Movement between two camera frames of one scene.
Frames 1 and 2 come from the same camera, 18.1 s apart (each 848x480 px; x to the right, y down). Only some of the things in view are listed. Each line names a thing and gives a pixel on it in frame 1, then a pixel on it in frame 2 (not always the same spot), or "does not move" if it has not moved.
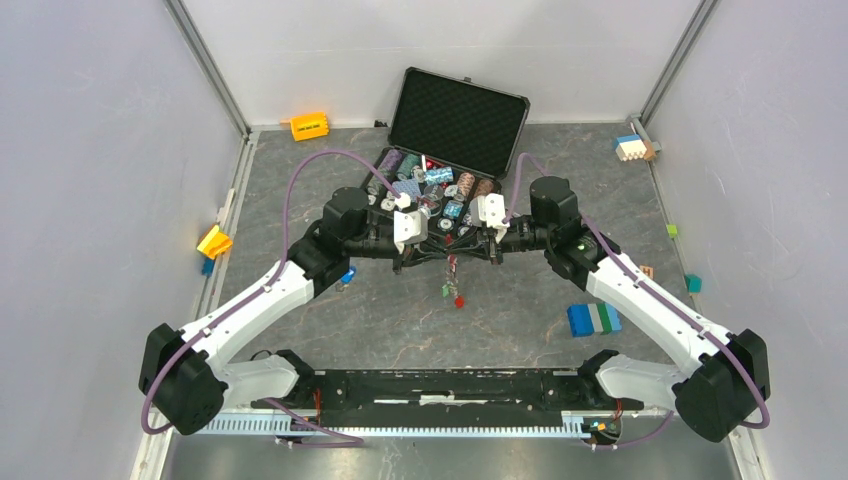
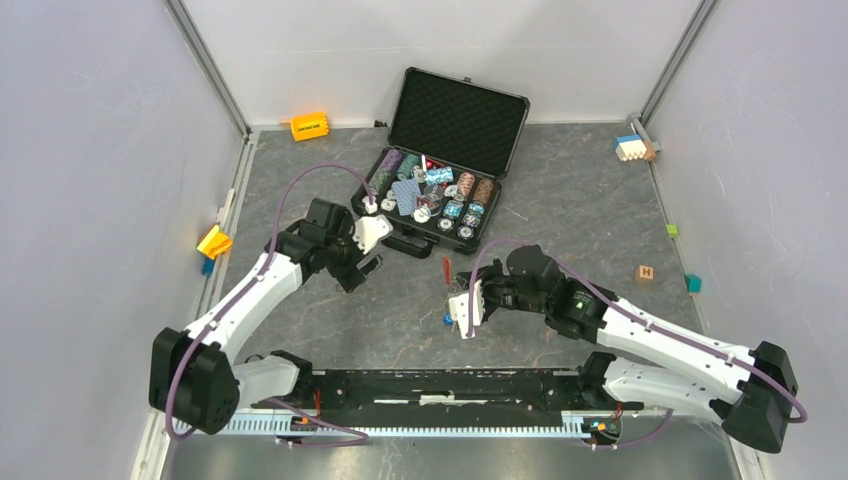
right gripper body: (491, 250) → (499, 290)
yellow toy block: (309, 126) does not move
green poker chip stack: (407, 163) does not move
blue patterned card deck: (409, 186) does not move
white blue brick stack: (630, 147) does not move
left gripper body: (404, 258) → (342, 265)
